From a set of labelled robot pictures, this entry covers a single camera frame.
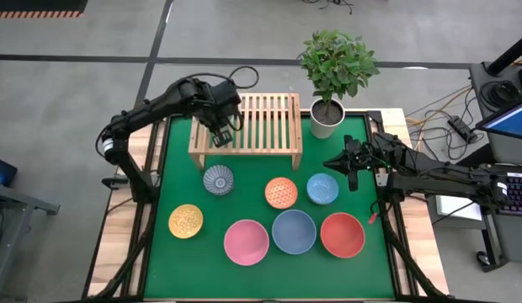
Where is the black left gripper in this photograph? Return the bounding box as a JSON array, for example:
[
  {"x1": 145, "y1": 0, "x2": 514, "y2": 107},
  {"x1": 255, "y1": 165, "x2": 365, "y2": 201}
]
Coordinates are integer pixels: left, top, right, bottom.
[{"x1": 197, "y1": 79, "x2": 244, "y2": 149}]

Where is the monitor with blue screen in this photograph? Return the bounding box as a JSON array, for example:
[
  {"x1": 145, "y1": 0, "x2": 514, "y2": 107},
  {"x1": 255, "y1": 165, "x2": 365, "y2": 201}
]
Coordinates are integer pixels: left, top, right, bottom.
[{"x1": 474, "y1": 97, "x2": 522, "y2": 142}]

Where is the stack of plain bowls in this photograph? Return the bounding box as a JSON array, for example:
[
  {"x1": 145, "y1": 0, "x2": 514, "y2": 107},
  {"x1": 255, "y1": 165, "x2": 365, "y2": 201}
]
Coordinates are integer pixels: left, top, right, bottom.
[{"x1": 223, "y1": 218, "x2": 270, "y2": 267}]

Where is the black backlit keyboard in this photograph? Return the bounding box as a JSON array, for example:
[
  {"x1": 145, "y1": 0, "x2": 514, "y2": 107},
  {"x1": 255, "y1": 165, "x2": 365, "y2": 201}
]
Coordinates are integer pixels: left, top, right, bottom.
[{"x1": 496, "y1": 171, "x2": 522, "y2": 218}]

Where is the small orange patterned bowl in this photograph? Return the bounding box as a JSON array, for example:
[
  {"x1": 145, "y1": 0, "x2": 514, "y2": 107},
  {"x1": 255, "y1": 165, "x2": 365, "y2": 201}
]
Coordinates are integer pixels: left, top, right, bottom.
[{"x1": 264, "y1": 177, "x2": 299, "y2": 210}]

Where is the black table clamp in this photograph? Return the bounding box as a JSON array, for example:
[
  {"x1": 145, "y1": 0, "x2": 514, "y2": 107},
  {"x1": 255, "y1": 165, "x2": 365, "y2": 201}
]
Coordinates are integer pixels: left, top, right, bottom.
[{"x1": 101, "y1": 176, "x2": 131, "y2": 190}]

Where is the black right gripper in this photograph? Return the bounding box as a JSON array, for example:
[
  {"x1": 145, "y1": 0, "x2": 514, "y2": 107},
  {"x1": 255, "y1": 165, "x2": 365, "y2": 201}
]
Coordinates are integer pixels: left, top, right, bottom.
[{"x1": 322, "y1": 133, "x2": 386, "y2": 194}]

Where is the coiled black cable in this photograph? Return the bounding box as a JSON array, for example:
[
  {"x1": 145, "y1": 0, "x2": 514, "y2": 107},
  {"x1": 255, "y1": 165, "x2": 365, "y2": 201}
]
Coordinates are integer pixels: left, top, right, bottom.
[{"x1": 479, "y1": 78, "x2": 522, "y2": 111}]

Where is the green table mat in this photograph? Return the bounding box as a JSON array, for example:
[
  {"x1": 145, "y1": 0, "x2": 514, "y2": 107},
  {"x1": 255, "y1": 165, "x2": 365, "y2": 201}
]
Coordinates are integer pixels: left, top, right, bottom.
[{"x1": 142, "y1": 114, "x2": 397, "y2": 300}]

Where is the white plant pot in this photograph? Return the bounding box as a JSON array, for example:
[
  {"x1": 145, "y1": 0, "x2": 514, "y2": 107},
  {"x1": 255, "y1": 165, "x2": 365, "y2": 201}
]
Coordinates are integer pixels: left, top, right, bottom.
[{"x1": 309, "y1": 97, "x2": 346, "y2": 140}]

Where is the large blue bowl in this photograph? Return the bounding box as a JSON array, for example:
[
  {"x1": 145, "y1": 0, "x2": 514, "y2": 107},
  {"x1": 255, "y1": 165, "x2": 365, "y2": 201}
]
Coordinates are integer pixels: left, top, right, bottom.
[{"x1": 271, "y1": 209, "x2": 318, "y2": 256}]

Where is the blue diamond bowl yellow inside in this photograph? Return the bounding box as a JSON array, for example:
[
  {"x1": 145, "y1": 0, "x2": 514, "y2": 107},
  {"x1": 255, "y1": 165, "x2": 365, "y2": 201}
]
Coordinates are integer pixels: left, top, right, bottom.
[{"x1": 168, "y1": 204, "x2": 205, "y2": 240}]

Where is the small blue-white patterned bowl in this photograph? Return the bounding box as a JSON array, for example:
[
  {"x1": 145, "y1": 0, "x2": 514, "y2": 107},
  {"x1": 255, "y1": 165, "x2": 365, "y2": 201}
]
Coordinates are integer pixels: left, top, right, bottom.
[{"x1": 202, "y1": 164, "x2": 235, "y2": 196}]

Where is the black mat with hazard stripe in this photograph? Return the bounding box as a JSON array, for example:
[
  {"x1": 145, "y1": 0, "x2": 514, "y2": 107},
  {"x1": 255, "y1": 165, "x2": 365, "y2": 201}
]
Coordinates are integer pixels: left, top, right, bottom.
[{"x1": 0, "y1": 0, "x2": 90, "y2": 19}]

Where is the slatted wooden shelf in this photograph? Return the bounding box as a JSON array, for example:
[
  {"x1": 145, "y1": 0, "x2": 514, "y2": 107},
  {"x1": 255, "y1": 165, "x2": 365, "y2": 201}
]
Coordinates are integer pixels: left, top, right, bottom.
[{"x1": 188, "y1": 93, "x2": 304, "y2": 172}]

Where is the grey equipment cart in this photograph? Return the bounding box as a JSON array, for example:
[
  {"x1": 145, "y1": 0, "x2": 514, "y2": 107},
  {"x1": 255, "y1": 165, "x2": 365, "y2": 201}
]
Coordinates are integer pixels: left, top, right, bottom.
[{"x1": 468, "y1": 61, "x2": 522, "y2": 273}]

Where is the white flat box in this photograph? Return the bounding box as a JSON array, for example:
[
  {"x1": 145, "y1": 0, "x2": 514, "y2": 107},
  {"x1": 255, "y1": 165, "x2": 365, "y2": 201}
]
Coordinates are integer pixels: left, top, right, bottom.
[{"x1": 434, "y1": 194, "x2": 484, "y2": 222}]

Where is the dark grey desk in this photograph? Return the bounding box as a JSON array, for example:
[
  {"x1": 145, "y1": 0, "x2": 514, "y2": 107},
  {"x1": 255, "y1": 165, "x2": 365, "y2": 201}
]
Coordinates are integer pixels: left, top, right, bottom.
[{"x1": 0, "y1": 179, "x2": 61, "y2": 302}]

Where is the black pole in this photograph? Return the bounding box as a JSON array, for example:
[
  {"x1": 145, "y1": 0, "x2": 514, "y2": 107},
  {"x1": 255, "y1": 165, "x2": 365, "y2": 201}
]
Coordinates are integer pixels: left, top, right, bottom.
[{"x1": 487, "y1": 31, "x2": 522, "y2": 77}]

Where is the large red bowl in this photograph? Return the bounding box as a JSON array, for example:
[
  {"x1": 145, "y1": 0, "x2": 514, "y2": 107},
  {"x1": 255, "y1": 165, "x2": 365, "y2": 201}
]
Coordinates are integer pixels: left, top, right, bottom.
[{"x1": 320, "y1": 211, "x2": 366, "y2": 259}]

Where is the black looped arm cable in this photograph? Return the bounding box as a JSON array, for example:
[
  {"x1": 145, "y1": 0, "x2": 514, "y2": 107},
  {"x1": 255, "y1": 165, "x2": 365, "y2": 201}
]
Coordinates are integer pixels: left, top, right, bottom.
[{"x1": 228, "y1": 65, "x2": 260, "y2": 91}]

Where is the small bowl light blue inside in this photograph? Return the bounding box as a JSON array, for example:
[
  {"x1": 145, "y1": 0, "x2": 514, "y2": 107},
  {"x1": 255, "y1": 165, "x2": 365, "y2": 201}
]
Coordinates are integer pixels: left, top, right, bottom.
[{"x1": 306, "y1": 173, "x2": 340, "y2": 206}]

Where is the black metal table frame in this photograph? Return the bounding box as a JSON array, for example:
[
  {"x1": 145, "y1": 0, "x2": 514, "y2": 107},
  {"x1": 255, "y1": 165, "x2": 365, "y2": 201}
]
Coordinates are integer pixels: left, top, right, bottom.
[{"x1": 82, "y1": 108, "x2": 450, "y2": 303}]

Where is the black device with blue light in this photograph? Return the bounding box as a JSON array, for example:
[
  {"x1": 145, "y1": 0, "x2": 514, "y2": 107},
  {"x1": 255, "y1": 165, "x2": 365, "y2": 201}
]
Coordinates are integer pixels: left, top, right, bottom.
[{"x1": 0, "y1": 154, "x2": 19, "y2": 189}]

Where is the black power strip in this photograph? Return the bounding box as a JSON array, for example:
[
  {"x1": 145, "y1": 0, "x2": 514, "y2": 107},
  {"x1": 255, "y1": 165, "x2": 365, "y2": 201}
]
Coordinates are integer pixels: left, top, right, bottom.
[{"x1": 447, "y1": 114, "x2": 477, "y2": 145}]

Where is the green leafy small tree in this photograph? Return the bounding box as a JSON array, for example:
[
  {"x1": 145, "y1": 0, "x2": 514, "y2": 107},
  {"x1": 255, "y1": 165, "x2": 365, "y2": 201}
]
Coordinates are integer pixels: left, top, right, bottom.
[{"x1": 298, "y1": 28, "x2": 381, "y2": 117}]

